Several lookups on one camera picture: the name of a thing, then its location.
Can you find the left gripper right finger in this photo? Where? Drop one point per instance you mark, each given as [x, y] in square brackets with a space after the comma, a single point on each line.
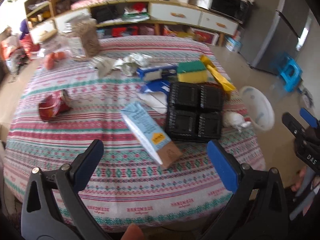
[257, 208]

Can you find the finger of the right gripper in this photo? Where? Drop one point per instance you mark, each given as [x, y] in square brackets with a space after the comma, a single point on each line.
[293, 126]
[309, 118]

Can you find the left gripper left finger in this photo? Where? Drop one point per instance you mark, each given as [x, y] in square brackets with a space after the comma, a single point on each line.
[41, 217]

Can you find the small white tissue ball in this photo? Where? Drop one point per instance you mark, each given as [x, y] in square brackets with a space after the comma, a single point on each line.
[235, 121]

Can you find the yellow snack wrapper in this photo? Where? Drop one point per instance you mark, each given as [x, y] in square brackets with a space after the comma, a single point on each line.
[227, 86]

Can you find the crushed red can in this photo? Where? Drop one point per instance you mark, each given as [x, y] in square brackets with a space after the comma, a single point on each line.
[54, 105]

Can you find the black plastic tray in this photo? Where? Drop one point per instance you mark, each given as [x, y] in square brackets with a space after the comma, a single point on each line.
[194, 112]

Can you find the blue milk carton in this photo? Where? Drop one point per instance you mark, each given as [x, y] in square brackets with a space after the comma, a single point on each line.
[150, 135]

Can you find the yellow green sponge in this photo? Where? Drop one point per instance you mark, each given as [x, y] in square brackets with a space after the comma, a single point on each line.
[192, 72]

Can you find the silver white snack bag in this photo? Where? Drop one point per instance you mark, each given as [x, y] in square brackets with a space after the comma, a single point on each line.
[102, 65]

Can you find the white paper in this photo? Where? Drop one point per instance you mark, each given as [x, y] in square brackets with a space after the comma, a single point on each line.
[129, 64]

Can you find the person right hand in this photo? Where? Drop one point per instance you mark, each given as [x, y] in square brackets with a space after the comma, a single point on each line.
[297, 185]

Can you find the person left hand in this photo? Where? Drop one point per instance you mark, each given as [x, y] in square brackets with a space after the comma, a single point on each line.
[133, 232]

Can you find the white plastic basin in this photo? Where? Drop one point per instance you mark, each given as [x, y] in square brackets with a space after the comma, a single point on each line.
[259, 108]

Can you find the blue plastic stool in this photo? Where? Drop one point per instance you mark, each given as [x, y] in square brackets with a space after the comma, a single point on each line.
[287, 69]

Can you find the white blue carton box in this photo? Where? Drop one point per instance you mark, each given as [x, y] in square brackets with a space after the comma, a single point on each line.
[232, 45]

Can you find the patterned knit tablecloth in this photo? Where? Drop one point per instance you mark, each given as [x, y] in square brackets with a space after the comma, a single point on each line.
[127, 186]

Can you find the grey refrigerator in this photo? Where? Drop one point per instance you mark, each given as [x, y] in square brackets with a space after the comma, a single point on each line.
[273, 28]

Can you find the black microwave oven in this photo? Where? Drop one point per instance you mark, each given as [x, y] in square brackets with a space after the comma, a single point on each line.
[234, 9]

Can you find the glass jar with oranges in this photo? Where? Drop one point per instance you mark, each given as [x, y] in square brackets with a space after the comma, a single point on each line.
[53, 49]

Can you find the clear jar of seeds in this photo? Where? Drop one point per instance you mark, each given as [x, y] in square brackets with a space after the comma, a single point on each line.
[83, 40]

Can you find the long white wood cabinet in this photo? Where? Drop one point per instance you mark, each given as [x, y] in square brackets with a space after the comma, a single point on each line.
[155, 12]

